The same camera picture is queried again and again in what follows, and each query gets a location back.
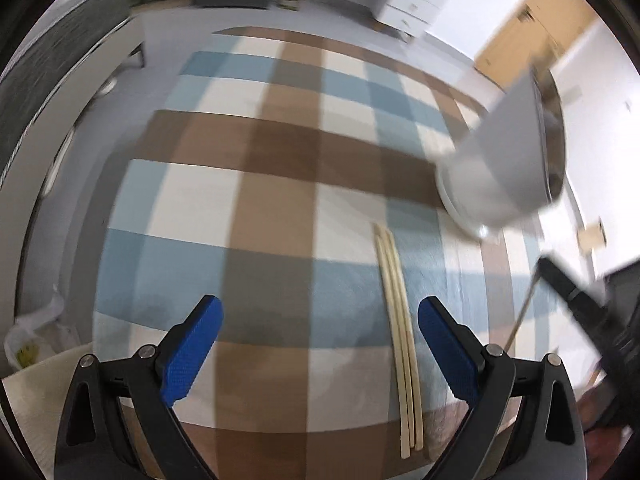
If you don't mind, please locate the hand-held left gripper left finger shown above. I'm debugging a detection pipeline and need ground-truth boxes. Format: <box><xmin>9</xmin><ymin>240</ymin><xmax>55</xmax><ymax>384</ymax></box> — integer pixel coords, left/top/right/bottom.
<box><xmin>54</xmin><ymin>294</ymin><xmax>224</xmax><ymax>480</ymax></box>

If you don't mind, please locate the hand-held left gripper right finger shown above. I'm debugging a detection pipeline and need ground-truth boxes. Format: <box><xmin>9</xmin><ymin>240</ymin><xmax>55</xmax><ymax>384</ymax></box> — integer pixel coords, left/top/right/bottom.
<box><xmin>417</xmin><ymin>296</ymin><xmax>587</xmax><ymax>480</ymax></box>

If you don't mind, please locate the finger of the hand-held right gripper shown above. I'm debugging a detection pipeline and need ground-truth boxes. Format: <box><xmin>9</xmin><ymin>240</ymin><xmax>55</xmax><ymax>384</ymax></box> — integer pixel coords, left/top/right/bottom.
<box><xmin>537</xmin><ymin>255</ymin><xmax>608</xmax><ymax>341</ymax></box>

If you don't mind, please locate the wooden chopstick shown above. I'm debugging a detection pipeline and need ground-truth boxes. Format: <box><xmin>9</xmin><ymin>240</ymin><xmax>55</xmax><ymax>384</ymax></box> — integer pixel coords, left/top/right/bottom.
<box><xmin>502</xmin><ymin>272</ymin><xmax>542</xmax><ymax>353</ymax></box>
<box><xmin>373</xmin><ymin>222</ymin><xmax>410</xmax><ymax>460</ymax></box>
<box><xmin>385</xmin><ymin>227</ymin><xmax>426</xmax><ymax>452</ymax></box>
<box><xmin>379</xmin><ymin>225</ymin><xmax>418</xmax><ymax>450</ymax></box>

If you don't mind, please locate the white plastic bag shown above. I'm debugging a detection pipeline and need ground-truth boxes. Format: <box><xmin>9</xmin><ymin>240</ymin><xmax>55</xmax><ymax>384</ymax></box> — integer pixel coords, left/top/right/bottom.
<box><xmin>5</xmin><ymin>285</ymin><xmax>66</xmax><ymax>371</ymax></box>

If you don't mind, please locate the white ribbed cloth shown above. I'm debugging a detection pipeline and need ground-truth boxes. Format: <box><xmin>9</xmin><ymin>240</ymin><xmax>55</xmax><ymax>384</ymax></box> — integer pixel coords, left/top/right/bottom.
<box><xmin>2</xmin><ymin>345</ymin><xmax>126</xmax><ymax>480</ymax></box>

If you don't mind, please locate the checkered tablecloth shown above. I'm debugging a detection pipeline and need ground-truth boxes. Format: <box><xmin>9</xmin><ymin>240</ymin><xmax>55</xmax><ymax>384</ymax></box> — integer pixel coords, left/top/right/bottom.
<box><xmin>92</xmin><ymin>27</ymin><xmax>566</xmax><ymax>480</ymax></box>

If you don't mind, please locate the wooden door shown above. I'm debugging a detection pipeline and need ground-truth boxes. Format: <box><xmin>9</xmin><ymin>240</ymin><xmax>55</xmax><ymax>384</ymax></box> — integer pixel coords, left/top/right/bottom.
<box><xmin>472</xmin><ymin>0</ymin><xmax>598</xmax><ymax>91</ymax></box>

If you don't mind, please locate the yellow wall plate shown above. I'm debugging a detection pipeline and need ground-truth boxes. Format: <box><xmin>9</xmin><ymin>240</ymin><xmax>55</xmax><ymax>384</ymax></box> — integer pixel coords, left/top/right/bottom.
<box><xmin>577</xmin><ymin>217</ymin><xmax>606</xmax><ymax>252</ymax></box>

